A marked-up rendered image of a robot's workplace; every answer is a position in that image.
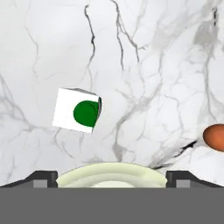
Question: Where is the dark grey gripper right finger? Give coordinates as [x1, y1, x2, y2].
[165, 170, 224, 189]

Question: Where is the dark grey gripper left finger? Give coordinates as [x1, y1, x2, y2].
[0, 170, 59, 189]

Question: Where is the pale green bowl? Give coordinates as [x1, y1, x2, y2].
[55, 162, 168, 189]

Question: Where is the white milk carton green cap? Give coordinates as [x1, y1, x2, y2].
[52, 87, 103, 135]

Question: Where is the brown egg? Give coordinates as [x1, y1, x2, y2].
[202, 123, 224, 152]

